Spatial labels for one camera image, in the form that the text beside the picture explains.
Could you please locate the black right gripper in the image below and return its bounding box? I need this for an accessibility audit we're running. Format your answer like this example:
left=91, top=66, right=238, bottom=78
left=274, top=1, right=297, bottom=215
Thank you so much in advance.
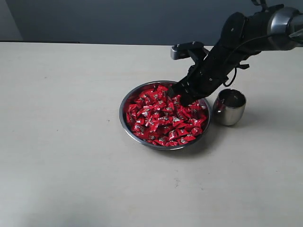
left=167, top=44, right=246, bottom=106

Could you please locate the pile of red wrapped candies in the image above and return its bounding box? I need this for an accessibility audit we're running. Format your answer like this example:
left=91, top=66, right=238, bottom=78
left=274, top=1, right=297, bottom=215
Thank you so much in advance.
left=125, top=83, right=207, bottom=147

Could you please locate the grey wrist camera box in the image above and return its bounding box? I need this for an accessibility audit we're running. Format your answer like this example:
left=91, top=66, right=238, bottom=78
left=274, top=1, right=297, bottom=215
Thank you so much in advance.
left=170, top=41, right=206, bottom=61

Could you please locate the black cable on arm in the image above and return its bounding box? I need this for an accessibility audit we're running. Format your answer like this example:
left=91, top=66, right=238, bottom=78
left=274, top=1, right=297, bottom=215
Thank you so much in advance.
left=222, top=33, right=303, bottom=87

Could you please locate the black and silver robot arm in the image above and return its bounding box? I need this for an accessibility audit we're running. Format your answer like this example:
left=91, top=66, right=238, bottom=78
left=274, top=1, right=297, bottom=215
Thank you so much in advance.
left=168, top=0, right=303, bottom=106

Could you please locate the stainless steel cup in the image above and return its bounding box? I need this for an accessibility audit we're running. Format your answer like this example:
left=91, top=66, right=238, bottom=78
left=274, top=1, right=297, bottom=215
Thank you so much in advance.
left=212, top=88, right=246, bottom=126

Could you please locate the round metal bowl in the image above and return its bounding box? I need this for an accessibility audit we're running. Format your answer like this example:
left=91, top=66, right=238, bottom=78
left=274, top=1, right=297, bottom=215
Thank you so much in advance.
left=119, top=79, right=213, bottom=151

